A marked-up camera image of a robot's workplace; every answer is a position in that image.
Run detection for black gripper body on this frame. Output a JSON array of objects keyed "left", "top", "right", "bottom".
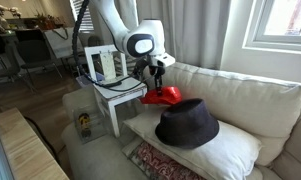
[{"left": 148, "top": 63, "right": 167, "bottom": 78}]

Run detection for red tape roll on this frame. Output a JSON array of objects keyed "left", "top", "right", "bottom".
[{"left": 139, "top": 85, "right": 183, "bottom": 107}]

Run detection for black felt hat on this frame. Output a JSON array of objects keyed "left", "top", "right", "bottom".
[{"left": 154, "top": 98, "right": 220, "bottom": 150}]

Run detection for small white wooden chair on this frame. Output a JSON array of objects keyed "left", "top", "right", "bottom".
[{"left": 84, "top": 44, "right": 149, "bottom": 139}]

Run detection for grey white patterned blanket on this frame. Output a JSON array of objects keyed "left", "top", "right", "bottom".
[{"left": 113, "top": 54, "right": 144, "bottom": 83}]

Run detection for white curtain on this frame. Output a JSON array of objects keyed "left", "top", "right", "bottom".
[{"left": 113, "top": 0, "right": 231, "bottom": 70}]

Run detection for clear plastic box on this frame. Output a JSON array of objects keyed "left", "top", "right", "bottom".
[{"left": 71, "top": 104, "right": 108, "bottom": 145}]

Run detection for blue plastic bin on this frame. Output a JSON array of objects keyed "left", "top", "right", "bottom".
[{"left": 75, "top": 71, "right": 106, "bottom": 89}]

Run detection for red patterned cushion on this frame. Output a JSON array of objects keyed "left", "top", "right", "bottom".
[{"left": 129, "top": 141, "right": 208, "bottom": 180}]

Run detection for beige fabric sofa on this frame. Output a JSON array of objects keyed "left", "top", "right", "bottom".
[{"left": 60, "top": 58, "right": 301, "bottom": 180}]

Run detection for white window blinds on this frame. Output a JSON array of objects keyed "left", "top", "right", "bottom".
[{"left": 69, "top": 0, "right": 95, "bottom": 33}]

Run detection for white beige pillow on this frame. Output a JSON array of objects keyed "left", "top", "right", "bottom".
[{"left": 123, "top": 105, "right": 263, "bottom": 180}]

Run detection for white tote bag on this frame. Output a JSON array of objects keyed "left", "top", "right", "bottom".
[{"left": 43, "top": 27, "right": 85, "bottom": 60}]

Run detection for potted plant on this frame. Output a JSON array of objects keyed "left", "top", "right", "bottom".
[{"left": 34, "top": 11, "right": 64, "bottom": 30}]

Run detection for light wooden table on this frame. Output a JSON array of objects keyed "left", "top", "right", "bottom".
[{"left": 0, "top": 107, "right": 70, "bottom": 180}]

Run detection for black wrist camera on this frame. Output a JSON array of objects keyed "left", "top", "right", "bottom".
[{"left": 133, "top": 58, "right": 149, "bottom": 81}]

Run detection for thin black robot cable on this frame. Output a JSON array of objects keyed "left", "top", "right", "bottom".
[{"left": 106, "top": 73, "right": 158, "bottom": 93}]

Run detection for white window frame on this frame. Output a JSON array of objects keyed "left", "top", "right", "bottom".
[{"left": 242, "top": 0, "right": 301, "bottom": 54}]

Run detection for black floor cable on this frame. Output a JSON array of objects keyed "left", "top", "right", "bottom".
[{"left": 23, "top": 115, "right": 61, "bottom": 164}]

